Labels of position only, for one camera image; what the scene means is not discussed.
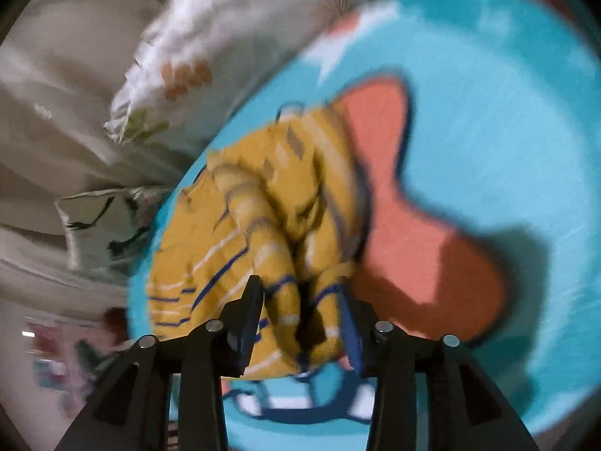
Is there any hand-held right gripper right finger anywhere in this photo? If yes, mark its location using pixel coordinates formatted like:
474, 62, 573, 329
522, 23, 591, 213
339, 282, 541, 451

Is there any cartoon printed teal blanket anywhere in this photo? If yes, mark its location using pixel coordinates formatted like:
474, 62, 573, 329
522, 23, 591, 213
127, 0, 597, 451

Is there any dark red soft object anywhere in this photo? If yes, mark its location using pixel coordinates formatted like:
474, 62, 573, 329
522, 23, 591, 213
101, 307, 132, 344

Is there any leaf print frilled pillow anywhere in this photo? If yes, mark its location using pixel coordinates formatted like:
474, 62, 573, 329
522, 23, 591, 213
103, 0, 376, 146

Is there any yellow striped small garment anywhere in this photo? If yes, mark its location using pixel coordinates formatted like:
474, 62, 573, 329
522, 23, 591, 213
145, 103, 376, 381

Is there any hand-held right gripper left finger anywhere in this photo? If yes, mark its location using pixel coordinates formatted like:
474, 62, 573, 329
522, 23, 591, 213
54, 275, 266, 451

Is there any beige curtain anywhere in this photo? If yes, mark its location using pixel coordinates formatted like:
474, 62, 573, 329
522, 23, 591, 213
0, 0, 198, 301

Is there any dancer print pillow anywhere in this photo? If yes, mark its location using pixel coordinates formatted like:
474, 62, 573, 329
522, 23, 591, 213
54, 185, 172, 273

